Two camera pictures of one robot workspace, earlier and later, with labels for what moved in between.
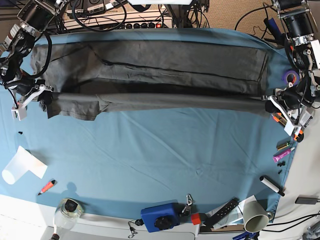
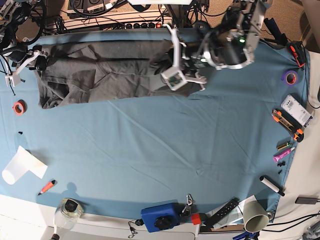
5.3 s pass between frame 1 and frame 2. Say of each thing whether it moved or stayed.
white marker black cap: stayed
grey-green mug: stayed
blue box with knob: stayed
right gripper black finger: moved
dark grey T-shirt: moved
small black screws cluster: stayed
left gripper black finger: moved
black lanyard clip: stayed
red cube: stayed
